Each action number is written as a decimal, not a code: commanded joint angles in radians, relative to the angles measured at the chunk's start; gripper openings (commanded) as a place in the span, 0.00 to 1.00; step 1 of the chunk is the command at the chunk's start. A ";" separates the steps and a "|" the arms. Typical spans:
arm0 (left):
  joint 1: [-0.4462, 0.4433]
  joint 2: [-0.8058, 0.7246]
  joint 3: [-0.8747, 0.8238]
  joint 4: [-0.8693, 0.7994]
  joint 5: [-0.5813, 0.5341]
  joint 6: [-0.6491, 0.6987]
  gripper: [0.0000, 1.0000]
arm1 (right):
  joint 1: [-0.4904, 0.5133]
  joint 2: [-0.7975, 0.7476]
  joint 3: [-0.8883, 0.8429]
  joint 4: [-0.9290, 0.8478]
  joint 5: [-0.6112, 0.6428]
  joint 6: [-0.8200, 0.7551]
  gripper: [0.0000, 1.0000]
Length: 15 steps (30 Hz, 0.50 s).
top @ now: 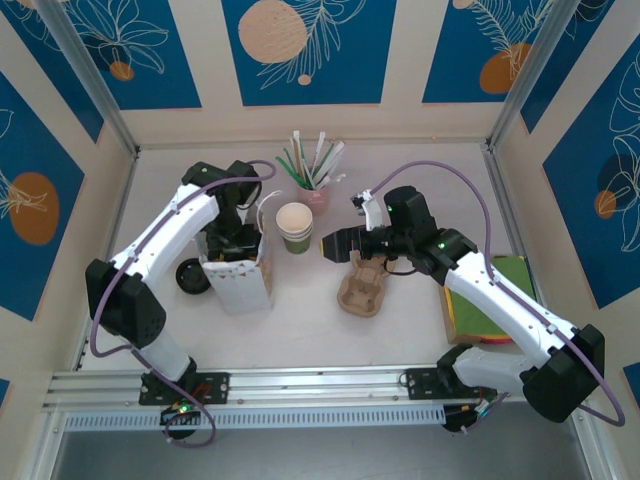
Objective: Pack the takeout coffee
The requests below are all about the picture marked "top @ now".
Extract white paper gift bag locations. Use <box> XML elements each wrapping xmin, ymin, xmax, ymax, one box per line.
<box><xmin>192</xmin><ymin>188</ymin><xmax>285</xmax><ymax>317</ymax></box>

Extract brown cardboard cup carrier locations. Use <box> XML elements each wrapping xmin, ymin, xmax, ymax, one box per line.
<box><xmin>337</xmin><ymin>249</ymin><xmax>396</xmax><ymax>316</ymax></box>

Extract black plastic cup lid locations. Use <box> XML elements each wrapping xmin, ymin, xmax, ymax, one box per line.
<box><xmin>174</xmin><ymin>258</ymin><xmax>214</xmax><ymax>297</ymax></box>

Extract pink straw holder cup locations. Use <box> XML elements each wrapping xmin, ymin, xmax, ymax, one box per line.
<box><xmin>297</xmin><ymin>180</ymin><xmax>332</xmax><ymax>216</ymax></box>

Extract stack of paper cups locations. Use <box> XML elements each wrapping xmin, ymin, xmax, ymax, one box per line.
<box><xmin>276</xmin><ymin>202</ymin><xmax>314</xmax><ymax>237</ymax></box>

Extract green paper-wrapped straw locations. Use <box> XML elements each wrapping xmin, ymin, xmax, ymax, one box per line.
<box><xmin>282</xmin><ymin>145</ymin><xmax>310</xmax><ymax>187</ymax></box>
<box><xmin>312</xmin><ymin>142</ymin><xmax>337</xmax><ymax>189</ymax></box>
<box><xmin>274</xmin><ymin>155</ymin><xmax>314</xmax><ymax>192</ymax></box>

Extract green and orange folders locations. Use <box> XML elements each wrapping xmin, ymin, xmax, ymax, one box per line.
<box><xmin>437</xmin><ymin>272</ymin><xmax>539</xmax><ymax>347</ymax></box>

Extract green paper napkin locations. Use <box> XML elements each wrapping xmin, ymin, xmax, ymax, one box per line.
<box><xmin>447</xmin><ymin>254</ymin><xmax>535</xmax><ymax>339</ymax></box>

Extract black controller board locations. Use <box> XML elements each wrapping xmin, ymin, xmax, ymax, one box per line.
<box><xmin>441</xmin><ymin>403</ymin><xmax>496</xmax><ymax>435</ymax></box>
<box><xmin>158</xmin><ymin>403</ymin><xmax>202</xmax><ymax>427</ymax></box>

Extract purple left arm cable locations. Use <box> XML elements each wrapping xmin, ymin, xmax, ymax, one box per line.
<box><xmin>89</xmin><ymin>159</ymin><xmax>278</xmax><ymax>451</ymax></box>

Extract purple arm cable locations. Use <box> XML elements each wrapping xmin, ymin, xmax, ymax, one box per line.
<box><xmin>89</xmin><ymin>159</ymin><xmax>278</xmax><ymax>451</ymax></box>
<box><xmin>369</xmin><ymin>159</ymin><xmax>626</xmax><ymax>429</ymax></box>

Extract aluminium mounting rail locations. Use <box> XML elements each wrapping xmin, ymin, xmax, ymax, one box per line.
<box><xmin>42</xmin><ymin>367</ymin><xmax>594</xmax><ymax>414</ymax></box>

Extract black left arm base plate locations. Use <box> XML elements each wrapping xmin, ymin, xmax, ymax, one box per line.
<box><xmin>138</xmin><ymin>372</ymin><xmax>232</xmax><ymax>407</ymax></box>

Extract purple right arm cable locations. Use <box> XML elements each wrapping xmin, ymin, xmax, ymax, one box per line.
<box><xmin>369</xmin><ymin>159</ymin><xmax>626</xmax><ymax>429</ymax></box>

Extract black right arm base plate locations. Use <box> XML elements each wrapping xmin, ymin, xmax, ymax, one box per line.
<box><xmin>403</xmin><ymin>367</ymin><xmax>496</xmax><ymax>402</ymax></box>

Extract white slotted cable duct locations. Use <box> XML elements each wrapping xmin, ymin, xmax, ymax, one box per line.
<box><xmin>63</xmin><ymin>405</ymin><xmax>447</xmax><ymax>432</ymax></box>

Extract aluminium frame post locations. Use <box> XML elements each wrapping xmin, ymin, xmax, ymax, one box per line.
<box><xmin>487</xmin><ymin>0</ymin><xmax>581</xmax><ymax>154</ymax></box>
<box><xmin>34</xmin><ymin>0</ymin><xmax>141</xmax><ymax>159</ymax></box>

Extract aluminium frame leg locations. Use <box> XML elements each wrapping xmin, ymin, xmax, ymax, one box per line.
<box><xmin>19</xmin><ymin>409</ymin><xmax>69</xmax><ymax>480</ymax></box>
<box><xmin>569</xmin><ymin>419</ymin><xmax>621</xmax><ymax>480</ymax></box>

